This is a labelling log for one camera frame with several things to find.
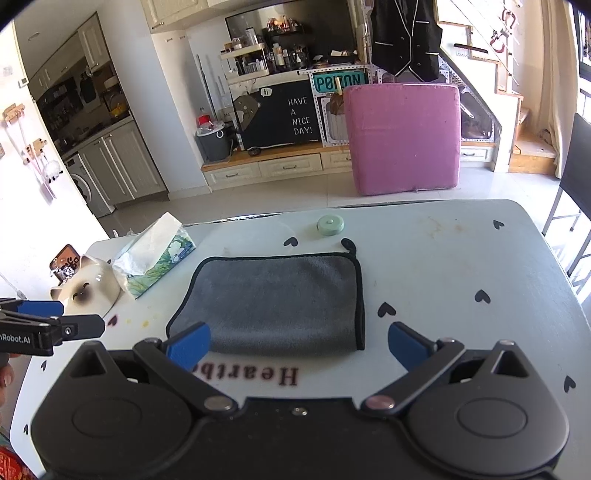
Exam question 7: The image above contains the grey bin with red lid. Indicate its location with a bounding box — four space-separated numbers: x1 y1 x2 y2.
195 114 233 164

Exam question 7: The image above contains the small green round case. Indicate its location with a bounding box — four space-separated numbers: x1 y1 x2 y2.
317 214 345 237

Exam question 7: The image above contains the white cat shaped ceramic holder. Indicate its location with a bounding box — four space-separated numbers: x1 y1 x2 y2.
50 255 121 317

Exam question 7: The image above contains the teal poison sign frame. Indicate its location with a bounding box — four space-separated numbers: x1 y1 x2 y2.
308 64 370 147

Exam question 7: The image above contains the black chair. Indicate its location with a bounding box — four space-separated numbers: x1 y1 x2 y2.
540 112 591 278

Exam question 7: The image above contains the black vest on hanger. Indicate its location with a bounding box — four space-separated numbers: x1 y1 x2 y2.
370 0 443 82

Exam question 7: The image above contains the black have a nice day board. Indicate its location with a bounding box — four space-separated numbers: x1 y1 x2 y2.
232 80 321 151

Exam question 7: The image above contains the wooden staircase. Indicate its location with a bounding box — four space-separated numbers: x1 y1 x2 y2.
436 1 556 175

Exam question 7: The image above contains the grey microfibre towel black trim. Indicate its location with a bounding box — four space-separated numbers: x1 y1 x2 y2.
166 238 366 357

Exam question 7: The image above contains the washing machine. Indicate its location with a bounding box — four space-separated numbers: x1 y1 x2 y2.
64 153 114 218

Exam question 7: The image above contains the pink upright cushion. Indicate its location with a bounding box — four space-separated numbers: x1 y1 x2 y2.
344 83 461 196

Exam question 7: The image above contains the cream low drawer cabinet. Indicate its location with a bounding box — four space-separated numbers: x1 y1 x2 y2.
201 142 352 191

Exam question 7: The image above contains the white tissue pack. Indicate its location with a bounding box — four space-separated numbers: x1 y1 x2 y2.
111 212 195 299

